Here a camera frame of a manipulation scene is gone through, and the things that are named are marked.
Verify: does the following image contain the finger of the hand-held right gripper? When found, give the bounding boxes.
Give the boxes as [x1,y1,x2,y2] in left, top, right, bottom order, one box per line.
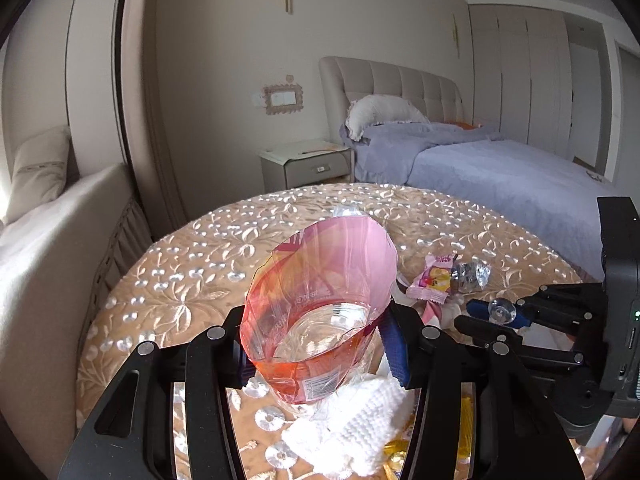
[452,316,602,377]
[466,283,609,334]

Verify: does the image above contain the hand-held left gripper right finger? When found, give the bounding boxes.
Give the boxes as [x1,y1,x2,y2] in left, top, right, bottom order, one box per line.
[380,302,586,480]

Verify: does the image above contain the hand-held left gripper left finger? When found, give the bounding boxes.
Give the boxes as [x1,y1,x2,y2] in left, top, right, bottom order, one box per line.
[57,305,258,480]

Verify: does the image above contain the clear plastic cap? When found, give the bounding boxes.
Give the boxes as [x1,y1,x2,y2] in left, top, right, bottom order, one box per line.
[487,298,517,325]

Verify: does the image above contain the pink plastic packaging bag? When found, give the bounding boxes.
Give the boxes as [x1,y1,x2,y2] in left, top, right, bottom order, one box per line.
[240,216,398,407]

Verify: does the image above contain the person's right forearm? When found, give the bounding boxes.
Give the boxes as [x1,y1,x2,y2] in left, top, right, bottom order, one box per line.
[590,412,640,480]

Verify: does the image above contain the crumpled silver foil wrapper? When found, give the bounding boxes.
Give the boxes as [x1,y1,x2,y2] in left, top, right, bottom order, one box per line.
[450,260,491,294]

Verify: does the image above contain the pink snack wrapper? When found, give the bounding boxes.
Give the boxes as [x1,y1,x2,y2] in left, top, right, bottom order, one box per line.
[406,253,459,304]

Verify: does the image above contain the yellow snack wrapper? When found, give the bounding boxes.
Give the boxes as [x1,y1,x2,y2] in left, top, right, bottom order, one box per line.
[382,394,474,480]

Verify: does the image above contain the round table with embroidered cloth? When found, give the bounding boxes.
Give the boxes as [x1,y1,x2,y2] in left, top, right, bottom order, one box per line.
[75,182,596,480]

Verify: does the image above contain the bed with lavender duvet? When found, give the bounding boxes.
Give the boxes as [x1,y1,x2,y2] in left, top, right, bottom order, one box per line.
[340,121,610,282]

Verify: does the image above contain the clear plastic bag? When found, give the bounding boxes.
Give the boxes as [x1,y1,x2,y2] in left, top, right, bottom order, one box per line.
[331,204,372,222]

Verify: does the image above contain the beige nightstand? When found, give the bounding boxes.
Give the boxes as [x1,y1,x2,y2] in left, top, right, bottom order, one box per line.
[258,139,354,194]

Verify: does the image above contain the beige sofa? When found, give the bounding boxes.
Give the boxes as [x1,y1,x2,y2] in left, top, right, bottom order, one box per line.
[0,160,157,461]

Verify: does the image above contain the white ruffled pillow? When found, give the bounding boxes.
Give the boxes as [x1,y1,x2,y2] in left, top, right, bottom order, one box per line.
[345,94,432,142]

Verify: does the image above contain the papers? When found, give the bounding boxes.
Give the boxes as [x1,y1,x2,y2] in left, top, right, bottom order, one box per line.
[267,140,347,162]

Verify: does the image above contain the beige wardrobe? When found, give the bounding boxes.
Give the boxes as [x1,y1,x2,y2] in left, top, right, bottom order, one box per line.
[467,4,617,172]

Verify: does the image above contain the beige upholstered bed headboard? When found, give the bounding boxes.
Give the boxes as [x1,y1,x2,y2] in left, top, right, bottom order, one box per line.
[319,56,463,183]

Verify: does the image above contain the beige cushion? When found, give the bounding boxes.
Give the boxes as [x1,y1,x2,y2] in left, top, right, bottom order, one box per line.
[4,125,74,224]

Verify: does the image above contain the framed wall switch panel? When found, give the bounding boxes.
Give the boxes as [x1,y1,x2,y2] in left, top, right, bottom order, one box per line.
[262,74,306,117]

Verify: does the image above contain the dark door frame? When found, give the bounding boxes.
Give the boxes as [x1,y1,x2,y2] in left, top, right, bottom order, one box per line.
[117,0,175,233]

